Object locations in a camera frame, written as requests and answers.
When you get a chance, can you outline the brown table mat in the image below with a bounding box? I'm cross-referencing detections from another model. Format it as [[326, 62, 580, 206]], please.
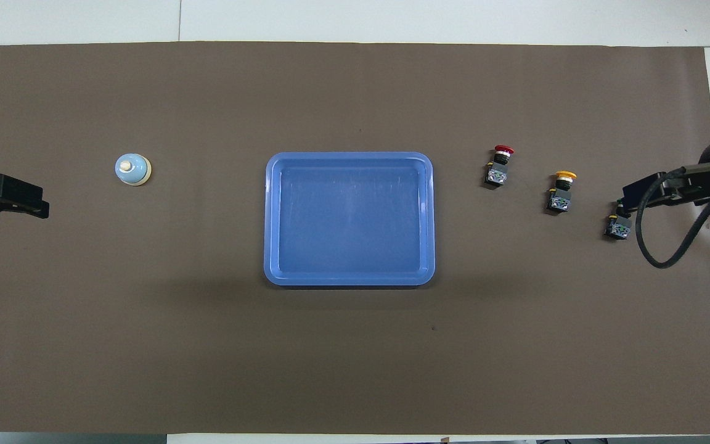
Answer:
[[0, 42, 710, 435]]

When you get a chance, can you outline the blue plastic tray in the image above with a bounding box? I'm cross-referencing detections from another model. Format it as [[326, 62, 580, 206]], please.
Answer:
[[264, 152, 436, 287]]

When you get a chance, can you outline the red push button switch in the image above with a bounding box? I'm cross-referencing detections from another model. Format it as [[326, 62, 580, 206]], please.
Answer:
[[485, 144, 515, 188]]

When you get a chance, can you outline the green push button switch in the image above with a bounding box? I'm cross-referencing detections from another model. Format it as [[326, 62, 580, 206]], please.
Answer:
[[604, 213, 633, 241]]

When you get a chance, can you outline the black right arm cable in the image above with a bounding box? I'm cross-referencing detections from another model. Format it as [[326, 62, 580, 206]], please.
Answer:
[[635, 162, 710, 269]]

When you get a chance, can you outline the light blue service bell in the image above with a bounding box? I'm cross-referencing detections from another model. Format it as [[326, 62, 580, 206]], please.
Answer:
[[115, 153, 152, 186]]

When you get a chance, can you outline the yellow push button switch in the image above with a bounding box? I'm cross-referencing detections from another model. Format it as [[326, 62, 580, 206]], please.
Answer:
[[545, 170, 577, 213]]

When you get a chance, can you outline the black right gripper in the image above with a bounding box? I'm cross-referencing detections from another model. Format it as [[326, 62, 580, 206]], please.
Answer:
[[615, 168, 710, 216]]

